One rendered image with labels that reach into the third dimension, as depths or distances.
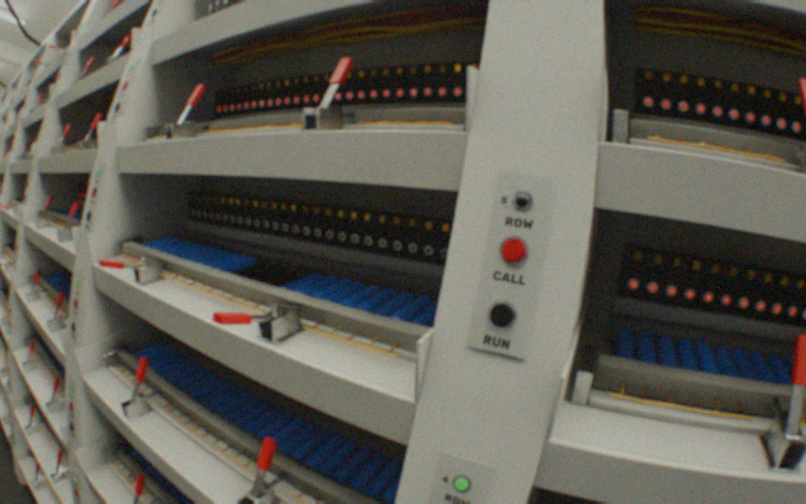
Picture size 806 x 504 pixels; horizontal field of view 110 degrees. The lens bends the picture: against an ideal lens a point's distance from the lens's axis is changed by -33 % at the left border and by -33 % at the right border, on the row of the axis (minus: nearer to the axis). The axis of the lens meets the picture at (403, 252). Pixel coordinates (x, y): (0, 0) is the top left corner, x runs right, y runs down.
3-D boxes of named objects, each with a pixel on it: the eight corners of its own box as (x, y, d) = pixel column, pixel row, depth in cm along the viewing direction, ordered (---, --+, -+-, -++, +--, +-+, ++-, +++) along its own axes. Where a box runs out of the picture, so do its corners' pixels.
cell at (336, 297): (367, 297, 48) (332, 317, 42) (354, 294, 48) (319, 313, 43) (367, 282, 47) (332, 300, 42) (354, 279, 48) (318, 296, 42)
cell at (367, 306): (398, 305, 46) (366, 326, 40) (384, 301, 47) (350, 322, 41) (399, 289, 45) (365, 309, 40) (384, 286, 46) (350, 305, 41)
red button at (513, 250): (522, 264, 26) (527, 239, 26) (499, 260, 27) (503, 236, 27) (525, 265, 27) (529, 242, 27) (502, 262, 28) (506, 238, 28)
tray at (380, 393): (415, 449, 30) (420, 342, 27) (96, 288, 58) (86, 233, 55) (494, 344, 47) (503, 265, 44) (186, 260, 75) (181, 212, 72)
